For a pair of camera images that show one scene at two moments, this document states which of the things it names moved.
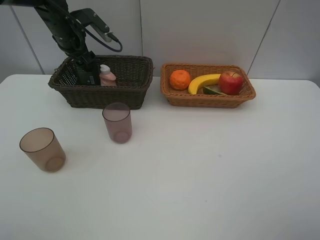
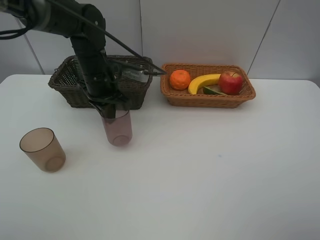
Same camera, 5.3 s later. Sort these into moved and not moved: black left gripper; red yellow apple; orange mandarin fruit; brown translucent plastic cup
Moved: black left gripper
Not moved: brown translucent plastic cup; red yellow apple; orange mandarin fruit
